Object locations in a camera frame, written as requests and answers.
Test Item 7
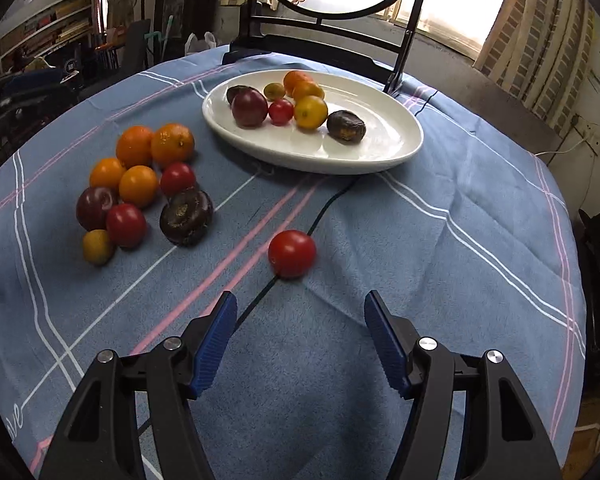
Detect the small yellow fruit pile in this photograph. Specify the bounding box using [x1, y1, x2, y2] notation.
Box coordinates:
[82, 230, 116, 266]

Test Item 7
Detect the red tomato pile bottom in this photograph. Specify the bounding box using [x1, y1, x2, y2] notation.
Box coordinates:
[106, 204, 147, 249]

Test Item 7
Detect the dark red plum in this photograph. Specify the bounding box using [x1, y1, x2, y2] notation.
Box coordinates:
[76, 186, 118, 232]

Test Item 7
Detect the large dark brown fruit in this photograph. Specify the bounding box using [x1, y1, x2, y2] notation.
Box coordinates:
[159, 188, 213, 246]

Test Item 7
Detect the large red tomato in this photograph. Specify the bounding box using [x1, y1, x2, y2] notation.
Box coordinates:
[268, 230, 317, 278]

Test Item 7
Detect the red cherry tomato pile top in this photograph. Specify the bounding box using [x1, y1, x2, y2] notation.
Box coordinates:
[160, 162, 197, 198]

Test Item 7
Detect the large orange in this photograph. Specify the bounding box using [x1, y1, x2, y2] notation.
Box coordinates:
[150, 122, 195, 168]
[116, 125, 154, 168]

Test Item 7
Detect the blue plaid tablecloth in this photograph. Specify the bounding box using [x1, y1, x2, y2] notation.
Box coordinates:
[0, 50, 585, 479]

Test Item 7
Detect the white oval plate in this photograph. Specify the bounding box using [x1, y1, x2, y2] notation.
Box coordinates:
[202, 70, 424, 174]

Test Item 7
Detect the dark wrinkled fruit on plate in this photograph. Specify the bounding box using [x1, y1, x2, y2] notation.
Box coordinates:
[326, 110, 366, 143]

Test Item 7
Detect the dark date on plate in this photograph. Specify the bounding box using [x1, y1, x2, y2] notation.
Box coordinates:
[225, 84, 250, 105]

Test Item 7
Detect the red cherry tomato on plate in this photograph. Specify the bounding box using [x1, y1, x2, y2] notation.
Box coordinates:
[268, 99, 294, 126]

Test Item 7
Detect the yellow orange fruit on plate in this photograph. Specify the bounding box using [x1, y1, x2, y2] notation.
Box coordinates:
[294, 96, 328, 130]

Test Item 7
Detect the small green-yellow fruit plate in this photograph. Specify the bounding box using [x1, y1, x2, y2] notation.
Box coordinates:
[263, 82, 286, 102]

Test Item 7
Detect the checked curtain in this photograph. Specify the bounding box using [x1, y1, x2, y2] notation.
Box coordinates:
[475, 0, 595, 138]

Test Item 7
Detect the orange fruit behind on plate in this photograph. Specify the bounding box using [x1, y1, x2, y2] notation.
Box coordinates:
[291, 80, 325, 102]

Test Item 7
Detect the white plastic bag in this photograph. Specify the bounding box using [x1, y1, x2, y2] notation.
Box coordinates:
[185, 32, 218, 55]

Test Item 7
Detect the mandarin orange on plate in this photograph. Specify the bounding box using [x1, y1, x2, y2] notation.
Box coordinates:
[283, 70, 313, 96]

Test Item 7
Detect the black framed bird screen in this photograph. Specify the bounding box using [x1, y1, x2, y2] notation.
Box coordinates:
[222, 0, 424, 96]

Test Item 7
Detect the white power cable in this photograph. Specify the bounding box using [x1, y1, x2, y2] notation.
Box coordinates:
[533, 131, 594, 158]

